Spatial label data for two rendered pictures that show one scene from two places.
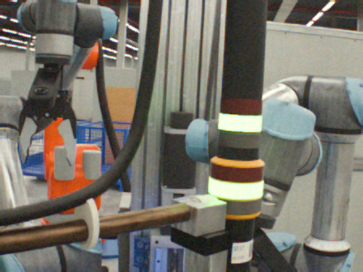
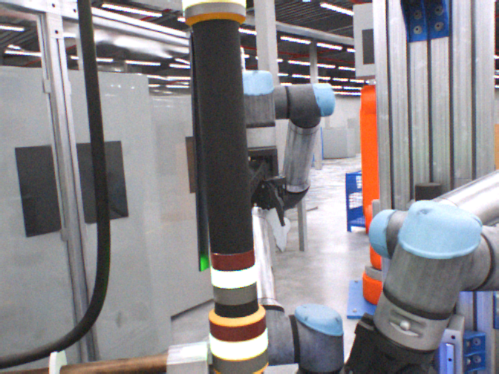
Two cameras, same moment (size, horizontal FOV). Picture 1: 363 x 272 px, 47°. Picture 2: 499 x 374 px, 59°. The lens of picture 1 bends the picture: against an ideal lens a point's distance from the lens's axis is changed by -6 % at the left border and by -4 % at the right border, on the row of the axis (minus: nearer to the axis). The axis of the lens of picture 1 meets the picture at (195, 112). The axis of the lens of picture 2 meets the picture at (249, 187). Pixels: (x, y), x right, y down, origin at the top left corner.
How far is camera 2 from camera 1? 28 cm
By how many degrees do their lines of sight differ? 37
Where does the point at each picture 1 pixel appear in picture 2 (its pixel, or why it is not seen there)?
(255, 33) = (220, 185)
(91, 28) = (305, 110)
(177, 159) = not seen: hidden behind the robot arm
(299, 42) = not seen: outside the picture
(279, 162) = (416, 284)
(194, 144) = (375, 240)
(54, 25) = (250, 119)
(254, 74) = (225, 228)
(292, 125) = (431, 240)
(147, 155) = not seen: hidden behind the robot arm
